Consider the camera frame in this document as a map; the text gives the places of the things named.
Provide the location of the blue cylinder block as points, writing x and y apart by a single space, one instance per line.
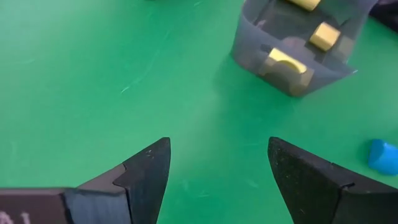
384 157

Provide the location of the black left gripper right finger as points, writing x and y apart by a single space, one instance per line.
311 193

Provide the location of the smoky dark plastic bin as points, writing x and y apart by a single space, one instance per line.
258 46

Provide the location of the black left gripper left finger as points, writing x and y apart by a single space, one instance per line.
140 186

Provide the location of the yellow cube block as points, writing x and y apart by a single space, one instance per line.
325 35

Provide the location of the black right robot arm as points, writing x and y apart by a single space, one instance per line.
385 12

